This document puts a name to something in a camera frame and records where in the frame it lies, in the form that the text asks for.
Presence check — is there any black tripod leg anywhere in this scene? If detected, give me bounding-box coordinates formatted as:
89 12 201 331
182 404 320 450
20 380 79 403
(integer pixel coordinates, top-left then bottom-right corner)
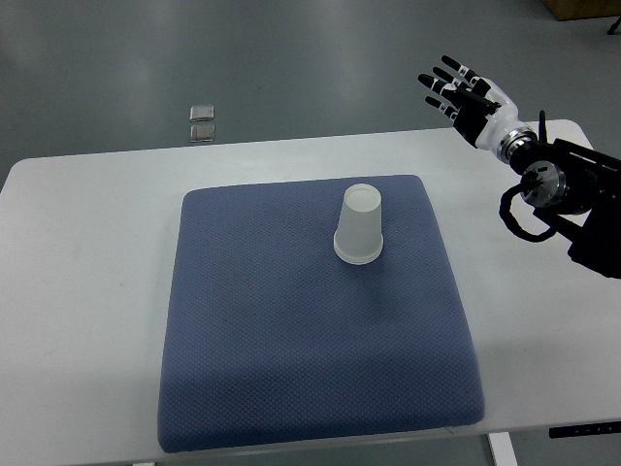
606 17 621 35

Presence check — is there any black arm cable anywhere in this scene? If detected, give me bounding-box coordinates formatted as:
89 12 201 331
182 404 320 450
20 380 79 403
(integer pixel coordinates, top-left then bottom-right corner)
499 183 559 243

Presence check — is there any white paper cup on mat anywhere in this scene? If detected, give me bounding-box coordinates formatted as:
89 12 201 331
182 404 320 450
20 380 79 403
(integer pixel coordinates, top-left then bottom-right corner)
333 230 384 266

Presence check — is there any black table control panel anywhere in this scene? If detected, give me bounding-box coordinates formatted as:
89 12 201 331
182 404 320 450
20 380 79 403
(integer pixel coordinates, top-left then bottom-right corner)
548 420 621 439

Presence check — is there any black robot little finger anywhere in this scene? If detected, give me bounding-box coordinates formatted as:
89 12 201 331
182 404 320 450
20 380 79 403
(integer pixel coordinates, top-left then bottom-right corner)
441 54 482 83

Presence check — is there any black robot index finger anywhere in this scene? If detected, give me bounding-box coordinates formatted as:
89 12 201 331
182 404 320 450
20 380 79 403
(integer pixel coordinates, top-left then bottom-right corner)
424 96 459 121

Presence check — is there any brown cardboard box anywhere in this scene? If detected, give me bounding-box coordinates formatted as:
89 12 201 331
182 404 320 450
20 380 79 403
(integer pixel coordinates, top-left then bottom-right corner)
543 0 620 21

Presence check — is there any upper metal floor plate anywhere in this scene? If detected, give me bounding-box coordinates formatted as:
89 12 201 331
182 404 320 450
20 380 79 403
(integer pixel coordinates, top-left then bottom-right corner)
189 104 214 121

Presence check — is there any white table leg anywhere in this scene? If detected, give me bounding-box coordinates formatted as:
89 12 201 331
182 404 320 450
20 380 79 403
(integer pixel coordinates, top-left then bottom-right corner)
487 432 518 466

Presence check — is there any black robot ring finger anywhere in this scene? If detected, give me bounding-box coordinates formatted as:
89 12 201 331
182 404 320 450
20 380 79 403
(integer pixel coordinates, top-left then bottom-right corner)
433 65 473 90

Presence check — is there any blue quilted cushion mat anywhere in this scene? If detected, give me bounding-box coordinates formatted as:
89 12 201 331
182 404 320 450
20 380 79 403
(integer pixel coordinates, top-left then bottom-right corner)
157 175 485 453

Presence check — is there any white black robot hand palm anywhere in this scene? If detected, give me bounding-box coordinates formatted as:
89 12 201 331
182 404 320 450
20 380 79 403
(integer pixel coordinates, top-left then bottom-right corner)
453 78 534 160

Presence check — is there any white paper cup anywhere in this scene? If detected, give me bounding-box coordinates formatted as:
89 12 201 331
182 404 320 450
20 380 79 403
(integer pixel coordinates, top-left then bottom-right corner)
336 183 382 236
333 230 384 266

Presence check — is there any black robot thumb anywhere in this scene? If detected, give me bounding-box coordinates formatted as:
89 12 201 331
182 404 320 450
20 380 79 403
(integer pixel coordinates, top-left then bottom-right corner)
455 87 501 111

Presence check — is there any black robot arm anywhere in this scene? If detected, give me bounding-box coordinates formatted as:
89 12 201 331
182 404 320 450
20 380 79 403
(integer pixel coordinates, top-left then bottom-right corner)
417 55 620 279

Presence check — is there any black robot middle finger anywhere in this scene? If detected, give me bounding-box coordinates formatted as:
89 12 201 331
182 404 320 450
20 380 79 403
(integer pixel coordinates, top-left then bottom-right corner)
417 74 461 97

